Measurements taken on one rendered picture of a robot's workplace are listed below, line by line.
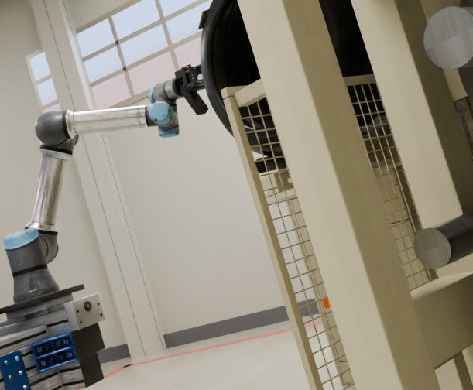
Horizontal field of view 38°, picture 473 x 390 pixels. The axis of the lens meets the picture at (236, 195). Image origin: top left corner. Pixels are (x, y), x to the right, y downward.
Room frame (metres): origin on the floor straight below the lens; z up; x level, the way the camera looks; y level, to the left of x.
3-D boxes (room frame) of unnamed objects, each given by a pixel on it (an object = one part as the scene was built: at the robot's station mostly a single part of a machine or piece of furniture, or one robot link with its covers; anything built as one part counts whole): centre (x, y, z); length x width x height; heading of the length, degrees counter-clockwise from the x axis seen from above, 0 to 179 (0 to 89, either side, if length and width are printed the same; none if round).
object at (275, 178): (2.13, -0.22, 0.84); 0.36 x 0.09 x 0.06; 132
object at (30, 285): (2.29, 0.73, 0.77); 0.15 x 0.15 x 0.10
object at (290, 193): (2.03, -0.32, 0.80); 0.37 x 0.36 x 0.02; 42
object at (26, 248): (2.30, 0.73, 0.88); 0.13 x 0.12 x 0.14; 179
